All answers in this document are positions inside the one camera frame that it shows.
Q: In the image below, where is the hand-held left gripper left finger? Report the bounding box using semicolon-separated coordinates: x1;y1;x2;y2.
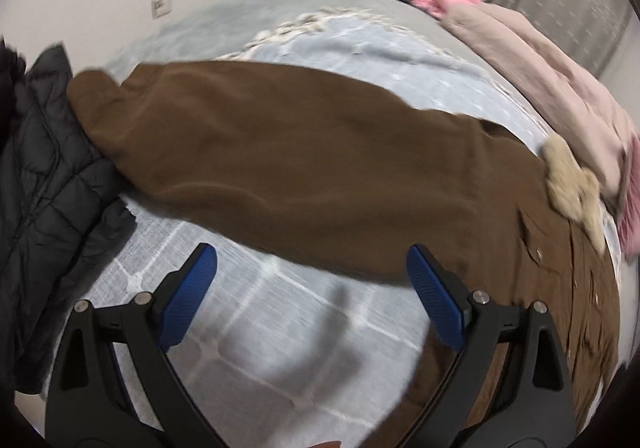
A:
45;243;227;448

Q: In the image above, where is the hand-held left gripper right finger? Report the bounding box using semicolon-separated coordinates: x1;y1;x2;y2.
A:
400;244;576;448

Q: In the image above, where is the brown coat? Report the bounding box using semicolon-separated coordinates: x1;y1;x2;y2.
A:
66;60;623;448

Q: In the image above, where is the light grid-pattern bed cover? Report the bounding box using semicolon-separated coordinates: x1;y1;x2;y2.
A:
15;0;626;448

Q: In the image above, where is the black puffer jacket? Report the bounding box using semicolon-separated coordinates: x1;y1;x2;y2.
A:
0;40;138;396

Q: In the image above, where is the pale pink coat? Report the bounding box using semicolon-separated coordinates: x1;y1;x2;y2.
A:
440;2;640;259

